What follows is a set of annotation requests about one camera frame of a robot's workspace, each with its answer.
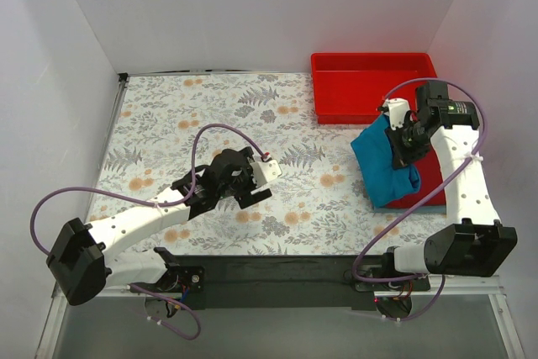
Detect teal blue t shirt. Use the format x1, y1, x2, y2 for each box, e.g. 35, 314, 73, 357
351, 114, 421, 209

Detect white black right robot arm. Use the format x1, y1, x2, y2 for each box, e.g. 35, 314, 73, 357
379, 79, 518, 290

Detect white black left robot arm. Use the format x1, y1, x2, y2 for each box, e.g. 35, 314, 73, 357
46, 147, 282, 306

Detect folded red t shirt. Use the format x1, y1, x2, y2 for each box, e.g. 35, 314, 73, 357
384, 150, 442, 209

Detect floral patterned table mat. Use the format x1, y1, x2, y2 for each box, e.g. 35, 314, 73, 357
98, 73, 446, 255

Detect red plastic tray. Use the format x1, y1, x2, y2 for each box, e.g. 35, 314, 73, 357
311, 53, 436, 124

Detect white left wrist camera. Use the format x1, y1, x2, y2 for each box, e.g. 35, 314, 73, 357
251, 158, 282, 188

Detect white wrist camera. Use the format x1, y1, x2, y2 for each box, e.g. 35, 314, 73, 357
251, 158, 282, 188
381, 98, 410, 130

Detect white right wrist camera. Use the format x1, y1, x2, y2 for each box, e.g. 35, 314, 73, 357
381, 98, 410, 130

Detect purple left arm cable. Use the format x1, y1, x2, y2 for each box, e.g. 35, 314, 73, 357
29, 123, 272, 341

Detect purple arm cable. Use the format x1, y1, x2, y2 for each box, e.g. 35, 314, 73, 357
351, 77, 488, 324
29, 123, 272, 341

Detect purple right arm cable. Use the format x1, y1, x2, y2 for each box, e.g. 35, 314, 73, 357
351, 77, 488, 324

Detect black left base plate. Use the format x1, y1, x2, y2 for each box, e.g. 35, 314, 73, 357
156, 266, 205, 293

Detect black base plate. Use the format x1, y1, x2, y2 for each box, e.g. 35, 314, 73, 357
351, 265, 430, 293
156, 266, 205, 293

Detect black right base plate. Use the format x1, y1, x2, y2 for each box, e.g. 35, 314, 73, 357
351, 265, 430, 293

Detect aluminium front rail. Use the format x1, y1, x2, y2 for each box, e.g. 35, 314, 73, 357
98, 276, 505, 298

